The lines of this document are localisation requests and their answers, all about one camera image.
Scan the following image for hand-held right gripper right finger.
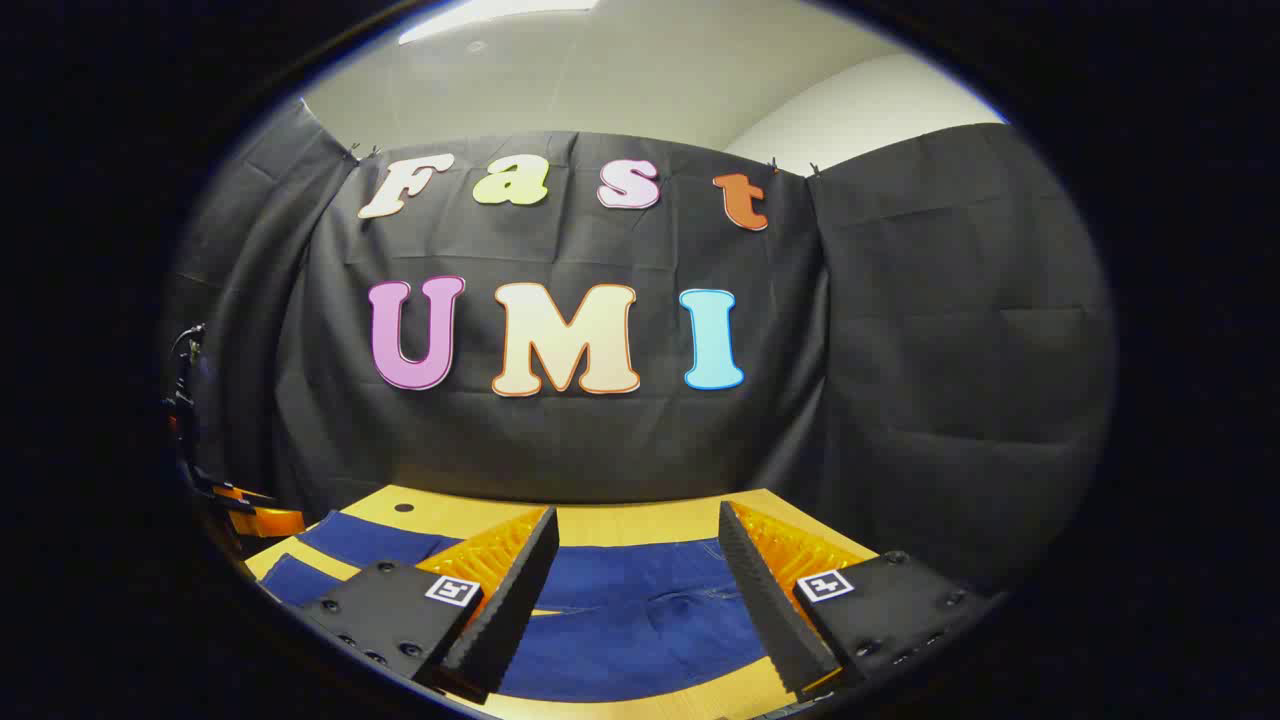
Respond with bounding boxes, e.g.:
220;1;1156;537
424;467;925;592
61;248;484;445
718;500;1001;699

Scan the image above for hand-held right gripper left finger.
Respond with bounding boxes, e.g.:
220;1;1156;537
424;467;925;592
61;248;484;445
290;505;561;706

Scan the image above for blue jeans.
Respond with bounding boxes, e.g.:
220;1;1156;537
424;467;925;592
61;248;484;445
262;510;771;703

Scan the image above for black backdrop cloth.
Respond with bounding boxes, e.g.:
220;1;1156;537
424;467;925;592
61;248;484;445
160;98;1116;593

